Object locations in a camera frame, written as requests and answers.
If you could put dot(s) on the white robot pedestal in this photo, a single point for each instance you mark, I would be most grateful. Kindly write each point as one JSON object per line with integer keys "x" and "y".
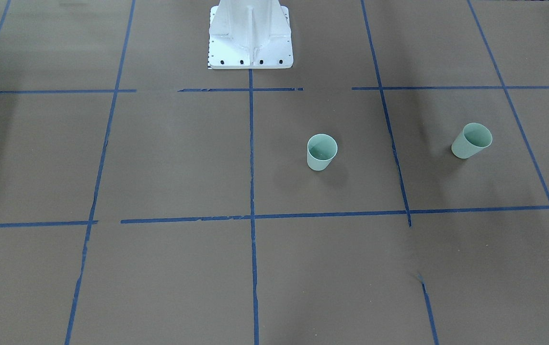
{"x": 250, "y": 34}

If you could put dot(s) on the green cup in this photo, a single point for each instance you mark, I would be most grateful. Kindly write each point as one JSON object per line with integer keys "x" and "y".
{"x": 472, "y": 139}
{"x": 321, "y": 150}

